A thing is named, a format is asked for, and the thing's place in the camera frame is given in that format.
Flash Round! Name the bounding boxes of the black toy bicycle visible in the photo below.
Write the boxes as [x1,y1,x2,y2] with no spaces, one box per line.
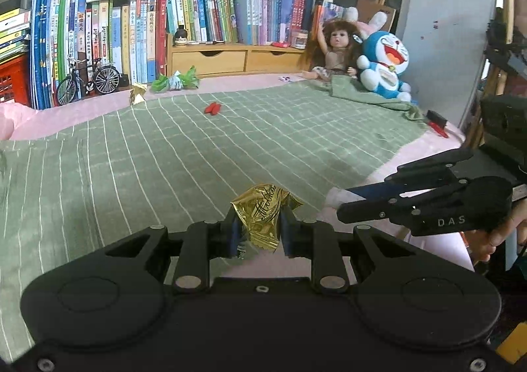
[55,56,122,106]

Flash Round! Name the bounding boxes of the white pink bunny plush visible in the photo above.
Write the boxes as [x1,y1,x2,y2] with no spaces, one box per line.
[341,5,390,38]

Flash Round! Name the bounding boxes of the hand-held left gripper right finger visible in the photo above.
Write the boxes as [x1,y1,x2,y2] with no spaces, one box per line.
[280,209,420,295]

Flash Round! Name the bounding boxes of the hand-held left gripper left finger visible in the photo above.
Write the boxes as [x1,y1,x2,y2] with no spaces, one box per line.
[103,207,244,295]

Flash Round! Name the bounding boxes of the green white plastic wrapper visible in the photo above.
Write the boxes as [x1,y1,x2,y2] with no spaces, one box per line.
[151,66,201,94]

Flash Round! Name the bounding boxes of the small folded gold foil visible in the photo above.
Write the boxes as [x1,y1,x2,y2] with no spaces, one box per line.
[129,82,148,105]

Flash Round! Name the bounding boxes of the green checked cloth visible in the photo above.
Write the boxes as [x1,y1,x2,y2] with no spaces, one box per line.
[0,74,430,361]

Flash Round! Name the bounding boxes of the person's right hand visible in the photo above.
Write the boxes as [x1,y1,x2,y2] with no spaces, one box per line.
[463,207,527,271]

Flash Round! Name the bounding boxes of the row of tall thin books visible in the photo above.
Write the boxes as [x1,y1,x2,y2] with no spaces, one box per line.
[30,0,170,110]

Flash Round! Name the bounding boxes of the wooden easel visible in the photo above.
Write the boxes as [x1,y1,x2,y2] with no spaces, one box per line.
[356,0,397,23]

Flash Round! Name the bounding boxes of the stack of flat picture books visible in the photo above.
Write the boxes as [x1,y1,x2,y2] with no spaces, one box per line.
[0,7,34,66]

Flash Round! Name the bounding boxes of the gold candy wrapper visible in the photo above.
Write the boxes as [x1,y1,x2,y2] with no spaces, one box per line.
[229,184,306,254]

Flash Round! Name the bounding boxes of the red plastic crate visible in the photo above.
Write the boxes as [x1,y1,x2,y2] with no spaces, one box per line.
[0,52,32,107]

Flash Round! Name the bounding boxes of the blue cat plush toy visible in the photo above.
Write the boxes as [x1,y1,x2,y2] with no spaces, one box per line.
[356,30,413,103]

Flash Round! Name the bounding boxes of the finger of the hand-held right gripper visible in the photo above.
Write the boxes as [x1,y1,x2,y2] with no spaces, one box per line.
[336,180,471,225]
[346,147,475,200]

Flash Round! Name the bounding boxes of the red black brush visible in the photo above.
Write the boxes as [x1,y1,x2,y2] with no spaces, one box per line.
[426,109,450,139]

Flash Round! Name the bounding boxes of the row of colourful textbooks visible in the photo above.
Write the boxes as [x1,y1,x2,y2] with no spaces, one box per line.
[162,0,319,46]

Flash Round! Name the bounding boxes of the small black-haired figurine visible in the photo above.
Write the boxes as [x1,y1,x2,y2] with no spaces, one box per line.
[172,25,190,47]

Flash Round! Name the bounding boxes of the yellow object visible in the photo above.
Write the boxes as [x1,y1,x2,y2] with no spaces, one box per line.
[495,322,527,365]

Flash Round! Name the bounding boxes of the wooden drawer organizer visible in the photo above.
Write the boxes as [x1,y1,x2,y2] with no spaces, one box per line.
[165,32,308,77]

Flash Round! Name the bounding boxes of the leaning picture magazines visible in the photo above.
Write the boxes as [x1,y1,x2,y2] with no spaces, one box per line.
[310,0,347,34]

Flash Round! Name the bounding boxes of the brown-haired doll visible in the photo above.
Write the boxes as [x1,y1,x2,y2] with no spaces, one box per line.
[300,19,364,83]

